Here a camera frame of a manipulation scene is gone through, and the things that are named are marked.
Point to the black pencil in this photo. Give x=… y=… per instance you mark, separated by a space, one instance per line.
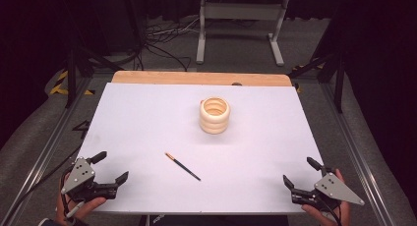
x=183 y=167

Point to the white metal stand frame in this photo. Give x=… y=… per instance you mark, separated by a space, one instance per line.
x=241 y=11

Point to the person's left hand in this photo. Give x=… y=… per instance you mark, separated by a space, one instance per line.
x=90 y=205

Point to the black tripod stand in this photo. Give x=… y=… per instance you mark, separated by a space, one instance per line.
x=339 y=85
x=71 y=75

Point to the yellow black floor tape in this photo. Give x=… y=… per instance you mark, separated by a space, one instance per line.
x=297 y=87

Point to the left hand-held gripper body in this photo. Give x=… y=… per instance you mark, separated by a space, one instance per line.
x=78 y=177

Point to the white table cover board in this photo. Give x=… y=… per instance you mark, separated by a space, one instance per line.
x=157 y=127

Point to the aluminium floor rail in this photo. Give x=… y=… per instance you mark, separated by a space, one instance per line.
x=49 y=147
x=357 y=154

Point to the ringed wooden pen holder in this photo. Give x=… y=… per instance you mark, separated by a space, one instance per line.
x=214 y=124

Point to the person's right hand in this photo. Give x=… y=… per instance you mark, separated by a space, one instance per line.
x=316 y=213

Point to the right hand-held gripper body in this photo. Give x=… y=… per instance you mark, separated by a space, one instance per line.
x=334 y=188

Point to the black triangular bracket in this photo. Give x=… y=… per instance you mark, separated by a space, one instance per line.
x=82 y=126

